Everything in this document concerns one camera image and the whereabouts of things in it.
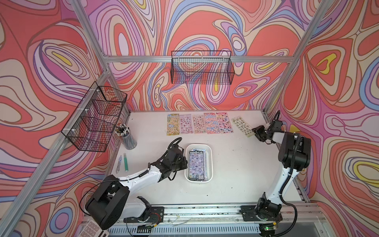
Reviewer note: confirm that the green cream sticker sheet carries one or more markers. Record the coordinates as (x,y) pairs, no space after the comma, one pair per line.
(243,126)

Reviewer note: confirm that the mesh pen cup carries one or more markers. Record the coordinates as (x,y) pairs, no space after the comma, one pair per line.
(128,140)

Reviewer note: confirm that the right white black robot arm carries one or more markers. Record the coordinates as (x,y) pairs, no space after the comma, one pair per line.
(294,156)

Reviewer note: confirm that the black wire basket at back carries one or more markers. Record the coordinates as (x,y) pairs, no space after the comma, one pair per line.
(202,67)

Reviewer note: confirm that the purple holographic sticker sheet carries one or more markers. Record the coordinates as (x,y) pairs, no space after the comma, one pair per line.
(196,165)

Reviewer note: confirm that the white keypad device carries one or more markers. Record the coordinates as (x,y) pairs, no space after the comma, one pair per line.
(92,229)

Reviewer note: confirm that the bundle of pens in cup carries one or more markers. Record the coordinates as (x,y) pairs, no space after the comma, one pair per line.
(121,130)

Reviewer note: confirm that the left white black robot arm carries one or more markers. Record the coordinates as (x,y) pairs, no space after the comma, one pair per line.
(109,202)

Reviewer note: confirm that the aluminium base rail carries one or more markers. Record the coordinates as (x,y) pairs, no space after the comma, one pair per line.
(221,220)

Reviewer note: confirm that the pink bonbon sticker sheet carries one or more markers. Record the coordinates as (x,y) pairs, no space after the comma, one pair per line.
(199,125)

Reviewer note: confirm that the white plastic storage tray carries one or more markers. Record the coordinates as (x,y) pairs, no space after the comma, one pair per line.
(208,161)

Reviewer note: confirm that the small clear blue tool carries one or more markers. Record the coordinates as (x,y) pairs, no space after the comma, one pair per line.
(119,161)

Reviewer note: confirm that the black wire basket on left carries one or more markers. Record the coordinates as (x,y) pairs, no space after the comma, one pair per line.
(93,123)

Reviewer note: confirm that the blue red animal sticker sheet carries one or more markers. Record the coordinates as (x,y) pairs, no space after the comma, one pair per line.
(212,126)

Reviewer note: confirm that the yellow green sticker sheet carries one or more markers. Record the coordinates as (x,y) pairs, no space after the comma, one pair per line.
(173,124)

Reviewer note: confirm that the pink yellow pastel sticker sheet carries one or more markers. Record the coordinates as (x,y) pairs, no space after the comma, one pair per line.
(224,123)

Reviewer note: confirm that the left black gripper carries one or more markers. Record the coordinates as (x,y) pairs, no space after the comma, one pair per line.
(184,163)

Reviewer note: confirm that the pink puffy sticker sheet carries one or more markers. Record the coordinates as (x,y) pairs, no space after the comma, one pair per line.
(186,126)

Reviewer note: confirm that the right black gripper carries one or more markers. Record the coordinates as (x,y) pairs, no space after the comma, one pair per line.
(258,129)

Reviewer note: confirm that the green pen on table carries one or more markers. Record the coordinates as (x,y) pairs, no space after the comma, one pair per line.
(125,162)

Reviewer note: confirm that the black wire basket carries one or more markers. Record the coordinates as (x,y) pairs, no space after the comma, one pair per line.
(93,123)
(202,67)

